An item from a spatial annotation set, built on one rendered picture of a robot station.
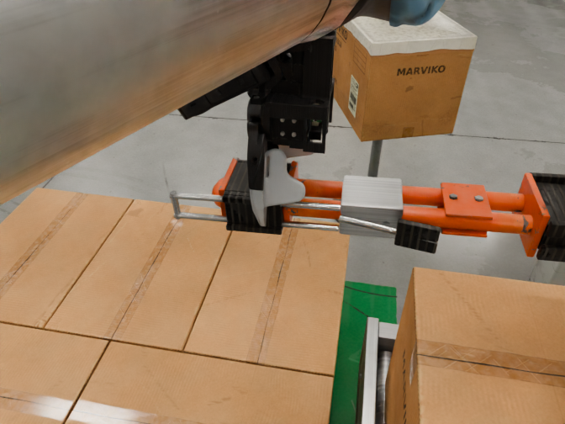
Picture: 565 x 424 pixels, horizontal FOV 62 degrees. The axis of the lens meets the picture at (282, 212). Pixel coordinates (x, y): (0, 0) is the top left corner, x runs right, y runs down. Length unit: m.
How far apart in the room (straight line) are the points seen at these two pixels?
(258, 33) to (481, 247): 2.41
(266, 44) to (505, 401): 0.71
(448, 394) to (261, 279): 0.80
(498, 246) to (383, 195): 2.04
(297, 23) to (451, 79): 1.82
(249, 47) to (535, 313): 0.83
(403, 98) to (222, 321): 1.11
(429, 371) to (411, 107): 1.34
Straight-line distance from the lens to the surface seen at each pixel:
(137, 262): 1.57
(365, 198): 0.55
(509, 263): 2.51
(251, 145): 0.48
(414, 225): 0.52
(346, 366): 1.93
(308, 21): 0.19
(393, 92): 1.91
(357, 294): 2.16
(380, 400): 1.23
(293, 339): 1.31
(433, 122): 2.05
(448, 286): 0.93
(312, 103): 0.48
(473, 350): 0.85
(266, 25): 0.16
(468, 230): 0.57
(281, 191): 0.51
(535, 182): 0.63
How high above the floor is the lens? 1.60
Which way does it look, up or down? 39 degrees down
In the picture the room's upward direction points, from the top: straight up
